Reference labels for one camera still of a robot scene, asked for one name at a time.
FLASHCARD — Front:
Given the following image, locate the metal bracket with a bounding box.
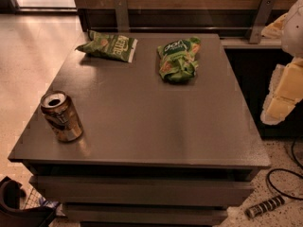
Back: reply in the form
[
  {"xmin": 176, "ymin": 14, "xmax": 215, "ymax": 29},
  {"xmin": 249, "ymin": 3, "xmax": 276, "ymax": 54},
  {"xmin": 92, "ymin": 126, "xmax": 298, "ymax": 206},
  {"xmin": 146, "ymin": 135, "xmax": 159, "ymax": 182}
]
[
  {"xmin": 114, "ymin": 0, "xmax": 130, "ymax": 32},
  {"xmin": 248, "ymin": 0, "xmax": 276, "ymax": 44}
]

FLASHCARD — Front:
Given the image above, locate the dark bin at corner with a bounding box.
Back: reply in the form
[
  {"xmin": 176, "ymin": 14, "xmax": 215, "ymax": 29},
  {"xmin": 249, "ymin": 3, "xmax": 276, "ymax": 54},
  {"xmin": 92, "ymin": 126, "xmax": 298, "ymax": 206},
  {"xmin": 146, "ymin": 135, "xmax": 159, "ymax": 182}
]
[{"xmin": 0, "ymin": 177, "xmax": 55, "ymax": 227}]

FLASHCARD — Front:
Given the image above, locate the wooden counter shelf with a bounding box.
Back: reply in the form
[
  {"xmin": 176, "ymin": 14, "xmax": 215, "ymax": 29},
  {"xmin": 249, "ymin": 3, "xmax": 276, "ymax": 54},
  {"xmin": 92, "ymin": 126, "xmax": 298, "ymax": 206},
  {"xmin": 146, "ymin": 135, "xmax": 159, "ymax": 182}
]
[{"xmin": 74, "ymin": 0, "xmax": 296, "ymax": 44}]

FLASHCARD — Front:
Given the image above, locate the black white striped tube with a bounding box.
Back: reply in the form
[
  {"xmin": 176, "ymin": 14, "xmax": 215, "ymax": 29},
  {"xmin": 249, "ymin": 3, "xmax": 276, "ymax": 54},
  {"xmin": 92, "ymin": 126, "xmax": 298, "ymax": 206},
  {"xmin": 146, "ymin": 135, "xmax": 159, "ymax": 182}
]
[{"xmin": 244, "ymin": 196, "xmax": 285, "ymax": 218}]

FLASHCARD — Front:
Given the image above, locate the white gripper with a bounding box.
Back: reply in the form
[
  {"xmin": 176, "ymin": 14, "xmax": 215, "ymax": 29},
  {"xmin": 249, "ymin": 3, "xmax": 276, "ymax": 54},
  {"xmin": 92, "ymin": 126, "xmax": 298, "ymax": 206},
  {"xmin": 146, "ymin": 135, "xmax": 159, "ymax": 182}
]
[{"xmin": 260, "ymin": 0, "xmax": 303, "ymax": 125}]

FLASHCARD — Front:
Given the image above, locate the orange soda can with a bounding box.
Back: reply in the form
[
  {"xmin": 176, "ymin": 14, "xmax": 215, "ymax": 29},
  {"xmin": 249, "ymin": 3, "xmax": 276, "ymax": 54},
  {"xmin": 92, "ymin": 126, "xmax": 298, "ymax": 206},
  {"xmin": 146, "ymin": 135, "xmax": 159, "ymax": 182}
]
[{"xmin": 40, "ymin": 91, "xmax": 83, "ymax": 142}]

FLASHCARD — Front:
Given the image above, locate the green Kettle chip bag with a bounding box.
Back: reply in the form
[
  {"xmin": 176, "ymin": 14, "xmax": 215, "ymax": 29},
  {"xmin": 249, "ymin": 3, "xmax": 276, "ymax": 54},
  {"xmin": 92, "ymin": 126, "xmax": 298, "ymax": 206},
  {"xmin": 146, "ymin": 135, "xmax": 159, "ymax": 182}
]
[{"xmin": 77, "ymin": 30, "xmax": 137, "ymax": 62}]

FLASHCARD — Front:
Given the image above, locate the left metal bracket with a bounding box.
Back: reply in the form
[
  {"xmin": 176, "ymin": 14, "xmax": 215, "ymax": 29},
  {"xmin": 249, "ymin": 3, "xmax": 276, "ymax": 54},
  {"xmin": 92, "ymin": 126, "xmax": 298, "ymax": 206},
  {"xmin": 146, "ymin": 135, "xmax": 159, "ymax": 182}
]
[{"xmin": 114, "ymin": 0, "xmax": 130, "ymax": 32}]

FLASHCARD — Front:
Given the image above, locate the right metal bracket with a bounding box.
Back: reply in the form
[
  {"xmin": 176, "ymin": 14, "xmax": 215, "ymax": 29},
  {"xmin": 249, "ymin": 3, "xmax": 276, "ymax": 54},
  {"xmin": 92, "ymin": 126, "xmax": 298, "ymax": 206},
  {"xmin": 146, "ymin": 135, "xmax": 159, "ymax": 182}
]
[{"xmin": 248, "ymin": 0, "xmax": 276, "ymax": 44}]

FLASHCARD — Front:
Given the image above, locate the crumpled green snack bag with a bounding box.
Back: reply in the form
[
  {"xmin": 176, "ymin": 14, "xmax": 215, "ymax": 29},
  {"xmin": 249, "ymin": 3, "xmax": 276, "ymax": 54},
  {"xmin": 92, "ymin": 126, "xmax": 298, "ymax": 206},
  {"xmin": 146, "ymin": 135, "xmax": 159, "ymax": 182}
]
[{"xmin": 157, "ymin": 37, "xmax": 201, "ymax": 83}]

